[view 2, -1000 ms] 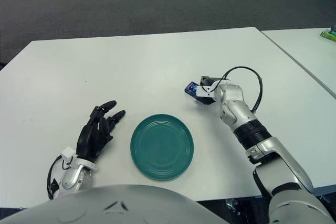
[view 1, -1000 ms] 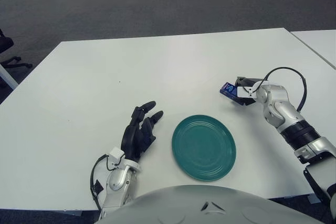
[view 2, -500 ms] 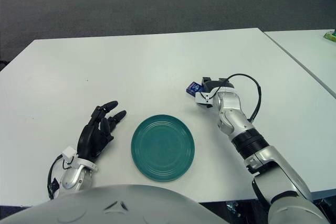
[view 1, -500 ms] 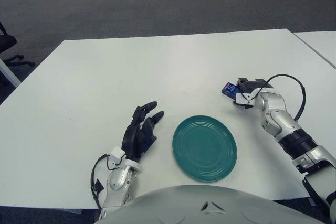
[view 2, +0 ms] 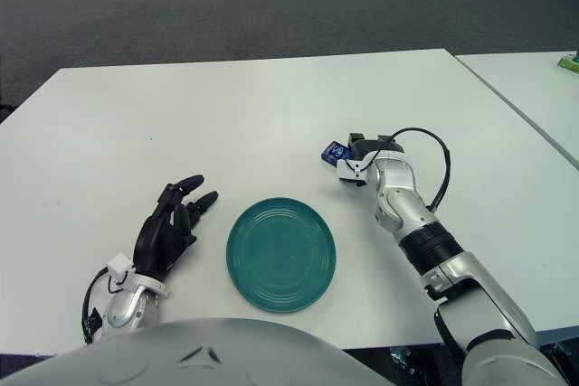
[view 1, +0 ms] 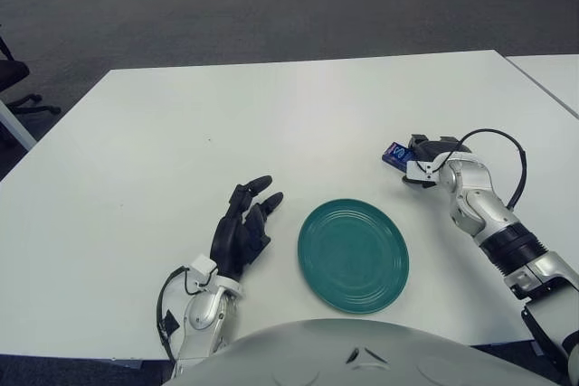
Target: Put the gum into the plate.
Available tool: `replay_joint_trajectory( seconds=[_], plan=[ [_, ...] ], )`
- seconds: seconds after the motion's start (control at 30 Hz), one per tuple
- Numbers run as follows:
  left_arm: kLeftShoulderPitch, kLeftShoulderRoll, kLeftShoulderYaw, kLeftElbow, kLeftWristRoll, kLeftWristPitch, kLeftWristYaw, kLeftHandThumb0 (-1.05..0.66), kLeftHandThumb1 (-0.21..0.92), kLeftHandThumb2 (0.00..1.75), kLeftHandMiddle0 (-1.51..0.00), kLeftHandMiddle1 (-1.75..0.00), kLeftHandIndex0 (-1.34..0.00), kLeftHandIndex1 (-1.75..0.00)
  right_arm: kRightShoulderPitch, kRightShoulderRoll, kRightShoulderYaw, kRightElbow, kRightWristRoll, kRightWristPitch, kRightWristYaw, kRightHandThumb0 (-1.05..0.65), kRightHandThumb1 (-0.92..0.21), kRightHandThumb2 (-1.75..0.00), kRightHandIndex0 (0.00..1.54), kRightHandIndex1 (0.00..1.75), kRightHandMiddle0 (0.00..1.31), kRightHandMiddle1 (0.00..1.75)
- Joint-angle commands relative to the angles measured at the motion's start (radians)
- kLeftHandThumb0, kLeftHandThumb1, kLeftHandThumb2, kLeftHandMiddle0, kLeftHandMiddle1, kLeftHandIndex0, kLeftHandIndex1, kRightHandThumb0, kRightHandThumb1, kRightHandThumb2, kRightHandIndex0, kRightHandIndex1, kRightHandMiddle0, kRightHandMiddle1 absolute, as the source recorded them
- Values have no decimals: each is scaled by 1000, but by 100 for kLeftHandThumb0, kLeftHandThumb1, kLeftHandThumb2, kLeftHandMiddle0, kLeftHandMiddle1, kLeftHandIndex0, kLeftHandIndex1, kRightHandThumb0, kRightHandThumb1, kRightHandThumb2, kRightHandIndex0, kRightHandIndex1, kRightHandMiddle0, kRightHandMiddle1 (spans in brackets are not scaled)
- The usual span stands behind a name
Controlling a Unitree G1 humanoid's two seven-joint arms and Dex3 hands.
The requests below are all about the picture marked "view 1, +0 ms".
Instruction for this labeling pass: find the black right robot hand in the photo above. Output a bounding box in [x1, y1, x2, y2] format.
[400, 133, 474, 188]

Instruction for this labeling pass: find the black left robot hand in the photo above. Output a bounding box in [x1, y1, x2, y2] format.
[210, 174, 285, 281]

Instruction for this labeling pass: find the blue gum pack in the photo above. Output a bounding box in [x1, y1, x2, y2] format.
[380, 140, 417, 174]

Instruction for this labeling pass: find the green round plate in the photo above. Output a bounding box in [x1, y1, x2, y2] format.
[297, 198, 411, 315]

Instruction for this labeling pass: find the white side table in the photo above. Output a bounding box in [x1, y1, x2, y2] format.
[505, 54, 579, 118]

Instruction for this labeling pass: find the grey robot torso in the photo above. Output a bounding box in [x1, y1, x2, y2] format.
[165, 318, 551, 386]

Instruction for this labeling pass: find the white table leg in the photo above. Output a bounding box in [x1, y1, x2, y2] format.
[0, 99, 38, 152]

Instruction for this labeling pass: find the black office chair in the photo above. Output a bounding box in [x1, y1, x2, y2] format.
[0, 24, 62, 116]

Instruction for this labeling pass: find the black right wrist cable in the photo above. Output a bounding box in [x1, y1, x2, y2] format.
[418, 127, 528, 211]

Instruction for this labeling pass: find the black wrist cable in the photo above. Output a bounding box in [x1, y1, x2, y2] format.
[418, 127, 528, 211]
[155, 266, 214, 364]

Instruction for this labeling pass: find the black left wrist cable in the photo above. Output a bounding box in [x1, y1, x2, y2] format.
[155, 266, 214, 364]

